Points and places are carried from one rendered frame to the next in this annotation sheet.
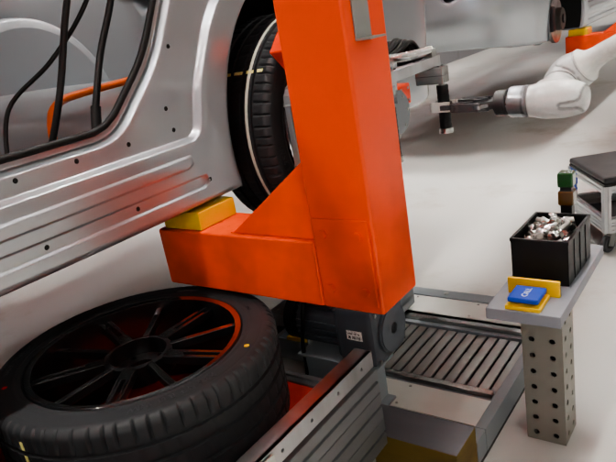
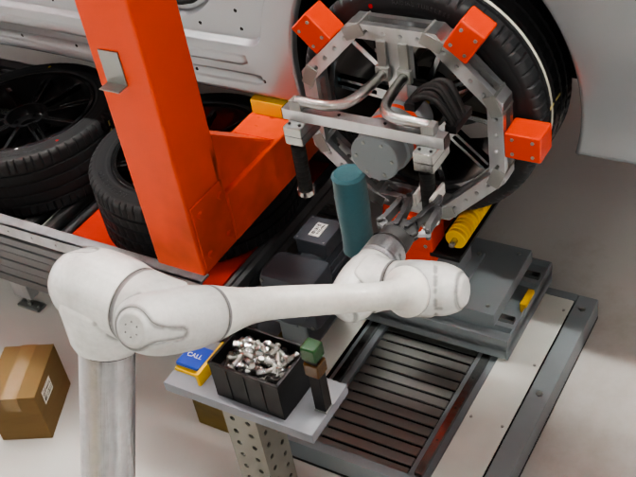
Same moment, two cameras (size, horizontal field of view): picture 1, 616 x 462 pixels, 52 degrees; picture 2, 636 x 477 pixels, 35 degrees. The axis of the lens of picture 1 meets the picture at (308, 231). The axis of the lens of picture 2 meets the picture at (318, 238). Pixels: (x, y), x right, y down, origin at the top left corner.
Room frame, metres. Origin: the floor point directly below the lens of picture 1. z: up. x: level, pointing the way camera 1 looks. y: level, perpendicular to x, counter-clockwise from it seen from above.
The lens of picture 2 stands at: (1.61, -2.31, 2.24)
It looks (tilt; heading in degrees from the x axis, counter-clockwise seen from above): 39 degrees down; 88
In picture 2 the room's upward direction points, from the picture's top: 11 degrees counter-clockwise
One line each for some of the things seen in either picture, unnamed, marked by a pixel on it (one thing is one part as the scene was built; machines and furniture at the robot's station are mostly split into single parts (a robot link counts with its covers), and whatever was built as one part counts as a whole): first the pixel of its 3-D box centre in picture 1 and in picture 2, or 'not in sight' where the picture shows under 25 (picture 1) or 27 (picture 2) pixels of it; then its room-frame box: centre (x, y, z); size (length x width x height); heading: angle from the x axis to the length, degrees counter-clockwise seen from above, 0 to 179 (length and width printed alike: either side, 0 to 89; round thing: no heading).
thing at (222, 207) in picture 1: (199, 212); (283, 97); (1.66, 0.28, 0.70); 0.14 x 0.14 x 0.05; 52
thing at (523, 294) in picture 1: (527, 296); (195, 359); (1.31, -0.47, 0.47); 0.07 x 0.07 x 0.02; 52
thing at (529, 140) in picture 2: (395, 95); (527, 140); (2.19, -0.38, 0.85); 0.09 x 0.08 x 0.07; 142
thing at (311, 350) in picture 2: (566, 178); (311, 350); (1.60, -0.70, 0.64); 0.04 x 0.04 x 0.04; 52
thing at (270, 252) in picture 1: (247, 219); (253, 132); (1.55, 0.15, 0.69); 0.52 x 0.17 x 0.35; 52
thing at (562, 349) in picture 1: (548, 362); (260, 442); (1.42, -0.56, 0.21); 0.10 x 0.10 x 0.42; 52
